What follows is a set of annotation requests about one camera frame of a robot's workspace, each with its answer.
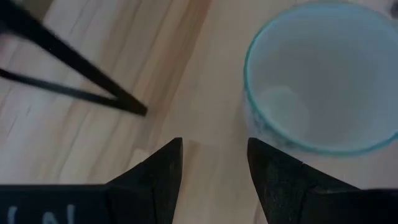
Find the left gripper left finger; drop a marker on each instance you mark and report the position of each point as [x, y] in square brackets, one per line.
[149, 193]

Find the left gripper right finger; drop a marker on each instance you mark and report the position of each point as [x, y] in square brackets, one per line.
[280, 186]

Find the light blue mug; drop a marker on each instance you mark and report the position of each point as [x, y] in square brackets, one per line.
[326, 77]

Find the wooden shelf black frame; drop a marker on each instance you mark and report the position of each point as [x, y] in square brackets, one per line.
[77, 65]

